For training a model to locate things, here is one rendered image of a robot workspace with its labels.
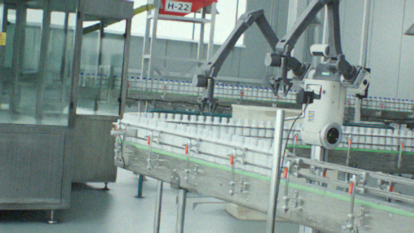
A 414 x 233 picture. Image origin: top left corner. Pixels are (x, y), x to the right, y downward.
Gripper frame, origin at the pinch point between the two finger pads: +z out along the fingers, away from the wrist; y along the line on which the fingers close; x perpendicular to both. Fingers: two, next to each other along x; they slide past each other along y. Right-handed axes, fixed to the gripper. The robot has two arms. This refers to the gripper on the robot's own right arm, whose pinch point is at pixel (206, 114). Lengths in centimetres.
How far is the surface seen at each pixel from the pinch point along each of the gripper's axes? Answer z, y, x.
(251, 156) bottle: 18, 1, 49
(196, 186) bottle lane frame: 40.1, 3.9, 4.0
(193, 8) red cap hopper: -122, -323, -579
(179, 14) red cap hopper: -111, -307, -587
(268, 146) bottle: 11, 0, 61
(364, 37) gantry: -103, -496, -420
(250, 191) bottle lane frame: 35, 4, 55
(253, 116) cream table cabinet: 10, -251, -310
